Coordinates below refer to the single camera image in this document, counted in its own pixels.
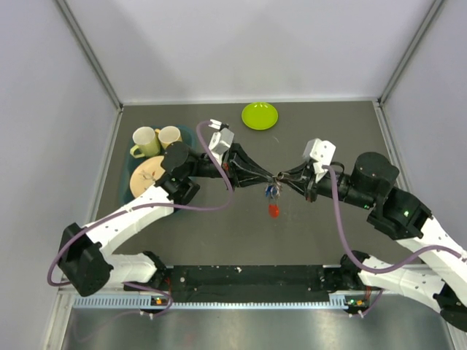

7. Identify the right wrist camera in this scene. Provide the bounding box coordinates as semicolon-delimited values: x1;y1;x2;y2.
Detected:
302;139;336;183

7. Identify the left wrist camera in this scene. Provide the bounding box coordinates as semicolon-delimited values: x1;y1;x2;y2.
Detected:
209;119;234;165

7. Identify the teal plastic basin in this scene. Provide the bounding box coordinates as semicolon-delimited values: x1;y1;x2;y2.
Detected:
118;125;196;205

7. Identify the lime green plate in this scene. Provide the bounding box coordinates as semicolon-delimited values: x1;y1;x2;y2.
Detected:
241;102;279;131

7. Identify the grey slotted cable duct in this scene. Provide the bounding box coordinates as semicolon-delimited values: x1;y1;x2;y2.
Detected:
73;295;368;310

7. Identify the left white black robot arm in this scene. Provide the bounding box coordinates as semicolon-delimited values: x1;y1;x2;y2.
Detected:
57;141;273;297

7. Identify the patterned wooden plate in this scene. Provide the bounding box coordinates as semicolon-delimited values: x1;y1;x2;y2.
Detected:
129;155;165;198

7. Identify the mustard yellow mug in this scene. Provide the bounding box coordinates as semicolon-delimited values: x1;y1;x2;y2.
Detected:
155;125;182;149

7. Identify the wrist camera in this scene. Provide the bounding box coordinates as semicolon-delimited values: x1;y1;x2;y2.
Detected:
302;139;336;183
209;119;234;165

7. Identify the red-handled metal key holder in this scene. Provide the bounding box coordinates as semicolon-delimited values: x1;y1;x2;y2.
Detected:
266;175;283;219

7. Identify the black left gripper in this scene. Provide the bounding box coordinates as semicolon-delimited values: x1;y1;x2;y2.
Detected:
186;139;274;193

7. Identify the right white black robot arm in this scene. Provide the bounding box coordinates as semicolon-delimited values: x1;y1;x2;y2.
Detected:
277;152;466;331

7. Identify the pale green mug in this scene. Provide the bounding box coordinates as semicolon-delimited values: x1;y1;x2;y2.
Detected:
130;126;161;159

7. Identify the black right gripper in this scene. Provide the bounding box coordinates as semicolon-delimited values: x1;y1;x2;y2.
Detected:
277;160;374;209

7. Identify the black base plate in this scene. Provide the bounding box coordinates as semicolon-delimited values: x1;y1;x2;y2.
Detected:
123;264;366;295

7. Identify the aluminium frame rail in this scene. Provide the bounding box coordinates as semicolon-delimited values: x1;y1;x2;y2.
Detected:
58;261;411;303

